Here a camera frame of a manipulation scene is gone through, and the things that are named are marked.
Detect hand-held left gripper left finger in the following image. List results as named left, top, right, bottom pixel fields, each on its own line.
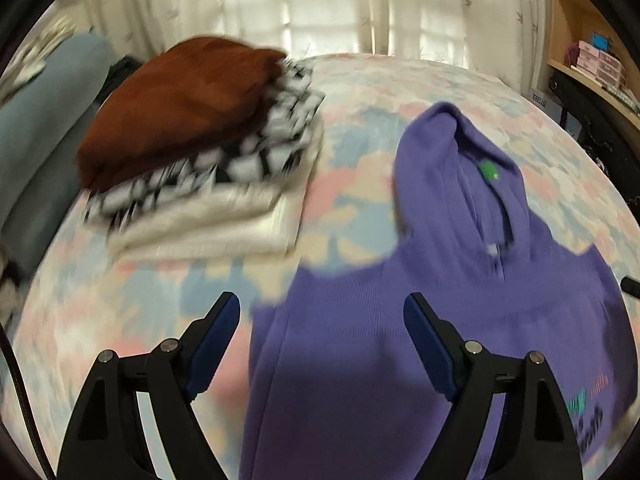
left=57, top=291, right=242, bottom=480

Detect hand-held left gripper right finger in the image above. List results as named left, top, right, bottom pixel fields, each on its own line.
left=403, top=292, right=585, bottom=480

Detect purple zip hoodie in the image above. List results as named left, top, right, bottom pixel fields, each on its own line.
left=240, top=101, right=630, bottom=480

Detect pile of white clothes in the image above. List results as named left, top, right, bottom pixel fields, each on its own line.
left=0, top=17, right=76, bottom=106

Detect black case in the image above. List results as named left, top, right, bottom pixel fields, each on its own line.
left=547, top=67, right=640, bottom=196

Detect black white patterned folded garment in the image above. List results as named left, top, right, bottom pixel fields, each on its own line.
left=82, top=57, right=326, bottom=233

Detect white labelled box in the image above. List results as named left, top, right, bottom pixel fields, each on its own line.
left=527, top=85, right=563, bottom=121

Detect pink drawer organizer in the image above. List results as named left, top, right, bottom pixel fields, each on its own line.
left=577, top=40, right=623, bottom=90

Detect brown folded garment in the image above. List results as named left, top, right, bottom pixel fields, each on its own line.
left=76, top=36, right=288, bottom=193

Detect pastel cat print blanket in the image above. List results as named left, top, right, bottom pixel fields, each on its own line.
left=10, top=52, right=640, bottom=480

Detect wooden bookshelf desk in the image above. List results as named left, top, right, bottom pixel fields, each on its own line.
left=547, top=0, right=640, bottom=131

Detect blue-grey rolled duvet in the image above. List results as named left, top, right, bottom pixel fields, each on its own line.
left=0, top=32, right=118, bottom=273

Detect dark crumpled garment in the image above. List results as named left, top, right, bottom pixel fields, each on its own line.
left=102, top=55, right=146, bottom=106

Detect white floral curtain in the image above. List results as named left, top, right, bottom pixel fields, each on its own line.
left=65, top=0, right=366, bottom=61
left=360, top=0, right=556, bottom=106

